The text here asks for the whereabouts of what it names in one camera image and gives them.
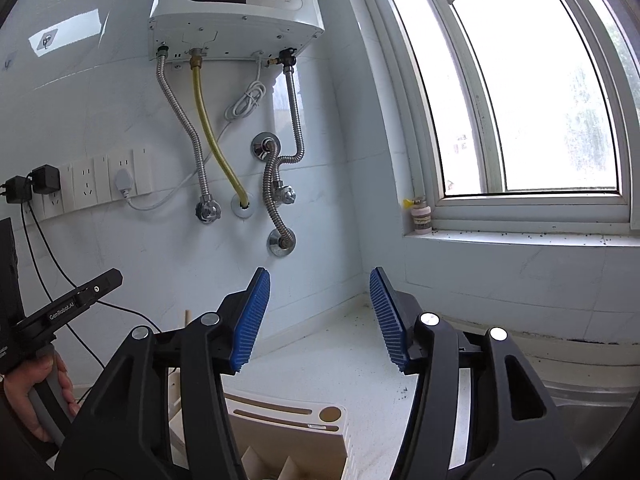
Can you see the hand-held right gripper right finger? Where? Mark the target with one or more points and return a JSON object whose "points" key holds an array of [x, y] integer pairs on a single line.
{"points": [[385, 320]]}

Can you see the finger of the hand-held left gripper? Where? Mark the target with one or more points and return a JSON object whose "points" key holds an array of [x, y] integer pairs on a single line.
{"points": [[75, 305]]}

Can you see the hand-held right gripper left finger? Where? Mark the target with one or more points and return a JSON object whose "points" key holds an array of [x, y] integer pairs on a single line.
{"points": [[252, 320]]}

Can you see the cream plastic utensil holder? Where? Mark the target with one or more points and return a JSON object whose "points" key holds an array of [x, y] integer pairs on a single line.
{"points": [[300, 435]]}

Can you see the person's left hand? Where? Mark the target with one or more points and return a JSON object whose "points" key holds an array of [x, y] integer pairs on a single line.
{"points": [[17, 402]]}

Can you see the wooden chopstick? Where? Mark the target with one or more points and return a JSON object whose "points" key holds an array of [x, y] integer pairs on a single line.
{"points": [[187, 320]]}

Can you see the black power adapter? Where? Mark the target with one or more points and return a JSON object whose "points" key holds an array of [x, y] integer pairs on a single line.
{"points": [[17, 190], [46, 179]]}

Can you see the small bottle yellow cap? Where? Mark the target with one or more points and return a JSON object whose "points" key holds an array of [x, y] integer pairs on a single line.
{"points": [[420, 215]]}

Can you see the chrome valve with knob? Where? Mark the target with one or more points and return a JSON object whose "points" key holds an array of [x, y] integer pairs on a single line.
{"points": [[206, 211]]}

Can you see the chrome angle valve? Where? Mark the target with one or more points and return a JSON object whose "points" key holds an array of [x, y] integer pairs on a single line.
{"points": [[284, 193]]}

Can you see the white power plug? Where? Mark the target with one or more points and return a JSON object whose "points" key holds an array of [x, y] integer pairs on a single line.
{"points": [[123, 182]]}

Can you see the black heater valve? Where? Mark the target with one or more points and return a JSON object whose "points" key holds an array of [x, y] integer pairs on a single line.
{"points": [[288, 56]]}

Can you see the white framed window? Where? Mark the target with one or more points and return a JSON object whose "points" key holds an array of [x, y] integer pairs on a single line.
{"points": [[550, 110]]}

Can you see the white water heater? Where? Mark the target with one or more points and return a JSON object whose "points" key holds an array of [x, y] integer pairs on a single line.
{"points": [[235, 15]]}

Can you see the chrome wall flange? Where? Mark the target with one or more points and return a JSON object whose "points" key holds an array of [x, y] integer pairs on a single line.
{"points": [[280, 245], [262, 144]]}

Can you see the white wall flange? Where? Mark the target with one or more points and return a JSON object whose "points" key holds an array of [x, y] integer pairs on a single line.
{"points": [[242, 208]]}

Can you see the row of white wall sockets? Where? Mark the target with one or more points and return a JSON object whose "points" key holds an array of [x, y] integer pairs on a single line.
{"points": [[85, 185]]}

